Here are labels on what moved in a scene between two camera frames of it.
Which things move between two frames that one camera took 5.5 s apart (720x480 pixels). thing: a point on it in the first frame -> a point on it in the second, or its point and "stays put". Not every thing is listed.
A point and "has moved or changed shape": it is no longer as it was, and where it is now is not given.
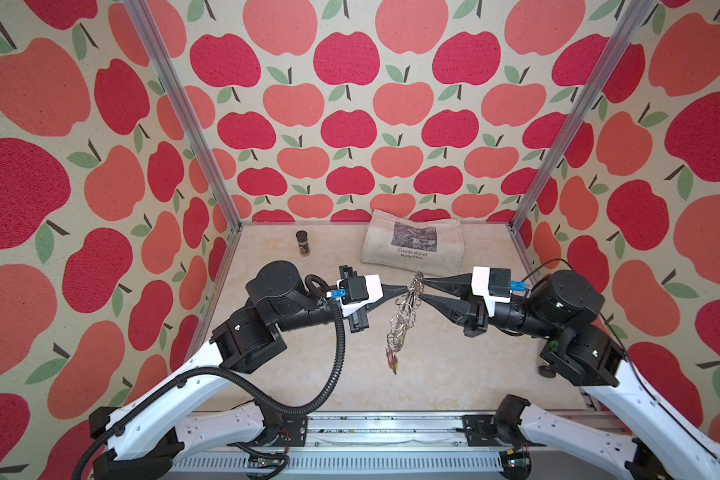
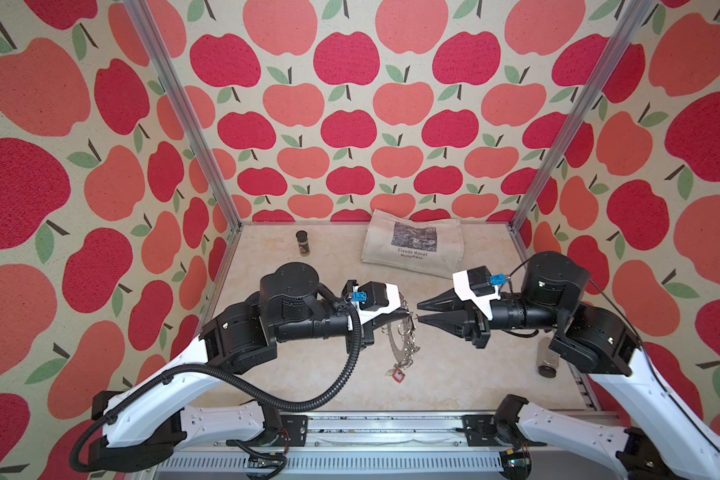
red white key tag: (392, 362) -> (398, 375)
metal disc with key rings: (404, 313) has moved or changed shape
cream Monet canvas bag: (432, 246) stays put
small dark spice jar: (303, 243) stays put
